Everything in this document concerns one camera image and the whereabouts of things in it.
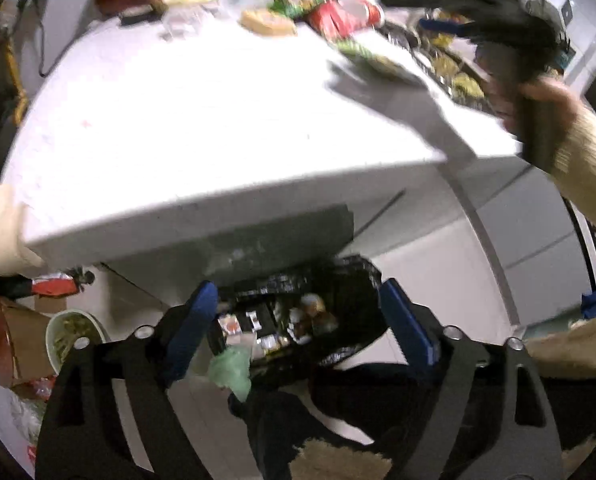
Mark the black tape roll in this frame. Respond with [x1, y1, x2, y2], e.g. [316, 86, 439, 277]
[119, 6, 162, 27]

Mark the cream knit sleeve forearm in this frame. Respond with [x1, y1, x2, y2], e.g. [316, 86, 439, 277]
[548, 105, 596, 227]

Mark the person right hand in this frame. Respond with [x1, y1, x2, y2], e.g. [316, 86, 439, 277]
[487, 76, 581, 150]

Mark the yellow gas pipe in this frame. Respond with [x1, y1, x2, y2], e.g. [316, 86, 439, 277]
[4, 38, 30, 127]

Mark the black power cable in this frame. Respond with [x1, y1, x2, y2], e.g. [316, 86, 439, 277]
[19, 0, 86, 79]

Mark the orange yellow snack packet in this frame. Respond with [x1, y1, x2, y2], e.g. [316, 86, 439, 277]
[239, 9, 297, 37]

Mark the black trash bin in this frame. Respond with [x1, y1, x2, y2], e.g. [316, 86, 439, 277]
[208, 255, 388, 382]

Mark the green plastic bag piece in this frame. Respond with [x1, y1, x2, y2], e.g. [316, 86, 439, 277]
[208, 346, 251, 402]

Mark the orange red snack bag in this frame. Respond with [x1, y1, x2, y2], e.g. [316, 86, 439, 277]
[307, 0, 385, 42]

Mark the bowl with green food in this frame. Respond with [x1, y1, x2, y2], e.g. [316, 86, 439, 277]
[45, 309, 109, 374]

